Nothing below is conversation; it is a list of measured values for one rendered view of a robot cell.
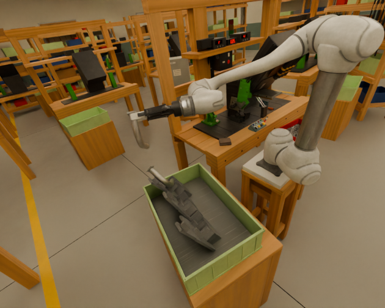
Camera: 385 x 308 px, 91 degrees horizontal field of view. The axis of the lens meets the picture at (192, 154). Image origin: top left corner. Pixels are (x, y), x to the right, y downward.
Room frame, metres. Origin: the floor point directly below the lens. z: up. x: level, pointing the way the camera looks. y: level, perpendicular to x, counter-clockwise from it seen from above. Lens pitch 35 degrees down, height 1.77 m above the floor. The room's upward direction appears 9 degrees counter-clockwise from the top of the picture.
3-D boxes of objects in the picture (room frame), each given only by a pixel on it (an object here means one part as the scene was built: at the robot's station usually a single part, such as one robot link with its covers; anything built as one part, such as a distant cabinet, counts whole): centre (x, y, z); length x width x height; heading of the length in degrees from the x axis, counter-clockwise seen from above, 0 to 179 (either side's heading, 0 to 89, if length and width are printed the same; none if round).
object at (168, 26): (9.85, 0.59, 1.12); 3.22 x 0.55 x 2.23; 128
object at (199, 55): (2.07, -0.48, 1.52); 0.90 x 0.25 x 0.04; 123
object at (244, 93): (1.76, -0.59, 1.17); 0.13 x 0.12 x 0.20; 123
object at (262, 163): (1.00, -0.57, 0.91); 0.22 x 0.18 x 0.06; 121
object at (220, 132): (1.85, -0.62, 0.89); 1.10 x 0.42 x 0.02; 123
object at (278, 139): (0.97, -0.56, 1.05); 0.18 x 0.16 x 0.22; 7
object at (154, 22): (2.11, -0.46, 1.36); 1.49 x 0.09 x 0.97; 123
